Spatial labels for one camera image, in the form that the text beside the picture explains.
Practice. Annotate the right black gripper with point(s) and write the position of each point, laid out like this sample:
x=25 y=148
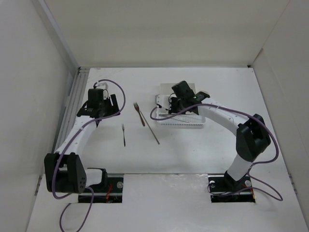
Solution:
x=172 y=109

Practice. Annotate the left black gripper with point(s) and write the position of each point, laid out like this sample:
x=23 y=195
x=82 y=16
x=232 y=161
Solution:
x=113 y=109

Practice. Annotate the silver metal chopstick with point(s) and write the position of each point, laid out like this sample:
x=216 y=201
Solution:
x=150 y=128

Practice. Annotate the thin clear chopstick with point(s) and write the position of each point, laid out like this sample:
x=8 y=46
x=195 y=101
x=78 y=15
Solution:
x=173 y=116

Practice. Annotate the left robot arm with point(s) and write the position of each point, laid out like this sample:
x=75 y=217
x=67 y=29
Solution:
x=64 y=171

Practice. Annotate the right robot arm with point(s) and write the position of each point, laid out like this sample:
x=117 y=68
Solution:
x=251 y=136

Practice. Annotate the white shallow mesh basket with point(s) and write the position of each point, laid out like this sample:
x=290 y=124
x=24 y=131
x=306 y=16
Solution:
x=197 y=121

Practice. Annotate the white perforated deep box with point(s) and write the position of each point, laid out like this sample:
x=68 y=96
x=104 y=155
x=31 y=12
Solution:
x=166 y=88

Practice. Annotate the small black two-prong fork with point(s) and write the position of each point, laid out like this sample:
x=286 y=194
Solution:
x=123 y=130

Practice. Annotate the brown wooden fork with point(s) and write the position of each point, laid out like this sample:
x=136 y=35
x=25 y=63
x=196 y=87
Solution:
x=138 y=111

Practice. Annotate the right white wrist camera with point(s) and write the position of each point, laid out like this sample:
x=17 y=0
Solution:
x=163 y=101

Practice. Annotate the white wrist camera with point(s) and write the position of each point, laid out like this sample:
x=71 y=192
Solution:
x=101 y=85
x=163 y=101

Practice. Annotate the aluminium frame rail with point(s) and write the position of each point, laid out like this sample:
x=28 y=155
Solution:
x=72 y=99

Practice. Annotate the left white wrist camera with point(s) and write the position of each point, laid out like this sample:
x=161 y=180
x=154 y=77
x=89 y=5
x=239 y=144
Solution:
x=101 y=85

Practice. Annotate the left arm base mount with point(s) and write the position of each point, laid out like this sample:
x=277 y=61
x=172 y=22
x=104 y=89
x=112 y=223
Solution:
x=112 y=192

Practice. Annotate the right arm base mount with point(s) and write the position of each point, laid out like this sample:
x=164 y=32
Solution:
x=221 y=192

